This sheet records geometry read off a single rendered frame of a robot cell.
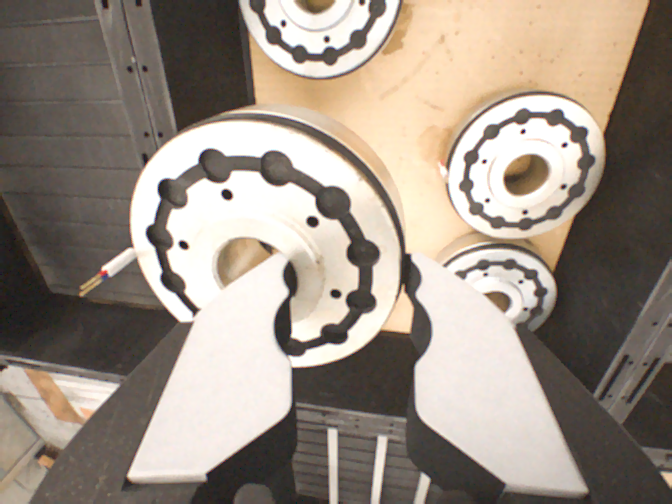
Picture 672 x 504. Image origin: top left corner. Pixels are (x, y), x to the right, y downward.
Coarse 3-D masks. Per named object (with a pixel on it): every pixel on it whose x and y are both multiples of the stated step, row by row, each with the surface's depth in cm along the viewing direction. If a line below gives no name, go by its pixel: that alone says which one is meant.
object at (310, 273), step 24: (216, 216) 11; (240, 216) 10; (264, 216) 10; (216, 240) 11; (264, 240) 11; (288, 240) 11; (312, 240) 11; (192, 264) 12; (216, 264) 12; (312, 264) 11; (216, 288) 12; (312, 288) 11
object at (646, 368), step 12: (660, 336) 20; (648, 348) 20; (660, 348) 20; (648, 360) 21; (660, 360) 20; (636, 372) 21; (648, 372) 21; (624, 384) 22; (636, 384) 22; (648, 384) 21; (624, 396) 22; (636, 396) 22; (612, 408) 23; (624, 408) 23; (648, 444) 25; (660, 444) 25; (648, 456) 25; (660, 456) 25
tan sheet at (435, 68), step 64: (320, 0) 22; (448, 0) 21; (512, 0) 21; (576, 0) 20; (640, 0) 20; (256, 64) 25; (384, 64) 24; (448, 64) 23; (512, 64) 22; (576, 64) 22; (384, 128) 26; (448, 128) 25
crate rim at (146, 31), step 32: (128, 0) 15; (160, 32) 16; (160, 64) 17; (160, 96) 17; (160, 128) 18; (640, 320) 19; (640, 352) 20; (608, 384) 22; (320, 416) 29; (352, 416) 28; (384, 416) 27
